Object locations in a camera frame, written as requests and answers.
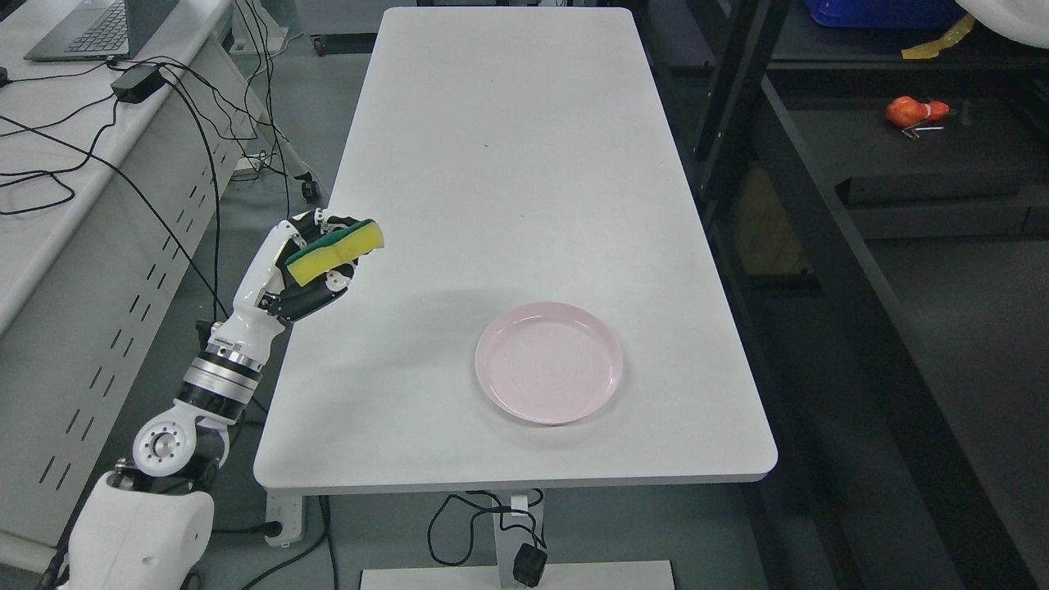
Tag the orange toy figure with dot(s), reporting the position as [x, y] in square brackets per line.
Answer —
[906, 112]

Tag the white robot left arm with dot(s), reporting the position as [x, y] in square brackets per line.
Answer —
[147, 521]

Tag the green yellow sponge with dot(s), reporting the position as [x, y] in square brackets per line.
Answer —
[334, 249]

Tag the grey laptop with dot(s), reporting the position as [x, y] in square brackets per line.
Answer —
[97, 30]

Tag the pink round plate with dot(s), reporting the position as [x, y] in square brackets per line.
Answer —
[548, 363]

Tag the yellow tape strip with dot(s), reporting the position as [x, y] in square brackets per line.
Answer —
[949, 39]

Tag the black power adapter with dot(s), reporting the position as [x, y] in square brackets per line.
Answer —
[137, 83]

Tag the black plug under table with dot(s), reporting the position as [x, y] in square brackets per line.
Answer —
[529, 565]

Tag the blue plastic bin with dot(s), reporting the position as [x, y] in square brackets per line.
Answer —
[888, 15]

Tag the white power strip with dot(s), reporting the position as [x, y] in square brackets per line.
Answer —
[284, 519]

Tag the black metal shelf rack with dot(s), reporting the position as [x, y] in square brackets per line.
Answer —
[891, 285]

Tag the white side desk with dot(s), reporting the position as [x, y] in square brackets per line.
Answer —
[90, 264]

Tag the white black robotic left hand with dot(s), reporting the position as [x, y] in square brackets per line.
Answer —
[268, 300]

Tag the white table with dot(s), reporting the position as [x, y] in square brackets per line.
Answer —
[513, 155]

